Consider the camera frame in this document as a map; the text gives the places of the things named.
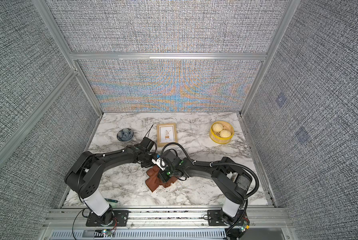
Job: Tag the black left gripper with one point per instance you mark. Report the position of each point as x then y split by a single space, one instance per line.
145 166

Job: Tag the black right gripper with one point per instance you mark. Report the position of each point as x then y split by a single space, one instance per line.
162 176

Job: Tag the brown microfibre cloth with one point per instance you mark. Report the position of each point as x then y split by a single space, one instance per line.
153 182

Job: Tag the light wood picture frame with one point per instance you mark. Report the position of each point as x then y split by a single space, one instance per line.
167 133

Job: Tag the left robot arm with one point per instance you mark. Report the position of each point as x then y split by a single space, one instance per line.
86 173

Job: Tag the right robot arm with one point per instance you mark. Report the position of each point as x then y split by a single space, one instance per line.
236 181

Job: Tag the grey flower shaped dish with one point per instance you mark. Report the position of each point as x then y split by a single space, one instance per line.
125 135

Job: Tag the yellow rimmed bamboo steamer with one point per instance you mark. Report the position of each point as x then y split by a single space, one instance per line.
216 137

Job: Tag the white steamed bun back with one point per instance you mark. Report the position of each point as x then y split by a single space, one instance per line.
217 127

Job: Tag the white steamed bun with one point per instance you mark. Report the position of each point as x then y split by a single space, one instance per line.
217 127
225 133

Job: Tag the white steamed bun front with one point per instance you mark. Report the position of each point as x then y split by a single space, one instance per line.
225 133

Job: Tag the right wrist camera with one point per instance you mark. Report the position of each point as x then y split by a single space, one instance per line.
165 159

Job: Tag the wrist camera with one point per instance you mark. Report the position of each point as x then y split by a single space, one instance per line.
165 159
147 144

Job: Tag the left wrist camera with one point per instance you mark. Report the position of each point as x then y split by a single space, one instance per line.
147 144

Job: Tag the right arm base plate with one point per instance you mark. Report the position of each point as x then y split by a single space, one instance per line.
213 216

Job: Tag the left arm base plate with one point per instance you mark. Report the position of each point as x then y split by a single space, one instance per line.
110 218

